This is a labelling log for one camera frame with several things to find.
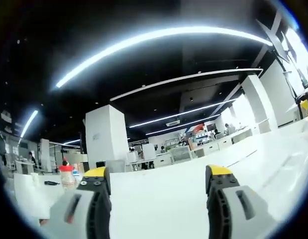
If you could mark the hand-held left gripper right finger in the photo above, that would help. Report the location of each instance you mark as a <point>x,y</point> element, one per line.
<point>233,209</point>

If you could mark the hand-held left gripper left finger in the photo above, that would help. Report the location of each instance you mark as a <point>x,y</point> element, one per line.
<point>76,211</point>

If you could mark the clear jar with red lid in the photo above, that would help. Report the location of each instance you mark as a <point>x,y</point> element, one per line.
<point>67,177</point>

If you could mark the black marker pen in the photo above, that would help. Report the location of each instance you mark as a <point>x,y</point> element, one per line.
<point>51,183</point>

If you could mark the white square pillar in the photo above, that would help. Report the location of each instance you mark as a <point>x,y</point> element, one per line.
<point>105,135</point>

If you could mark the white slanted pillar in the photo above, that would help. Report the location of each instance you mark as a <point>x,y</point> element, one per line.
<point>260,102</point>

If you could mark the long ceiling light strip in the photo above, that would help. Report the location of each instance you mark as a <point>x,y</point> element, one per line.
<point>153,47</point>

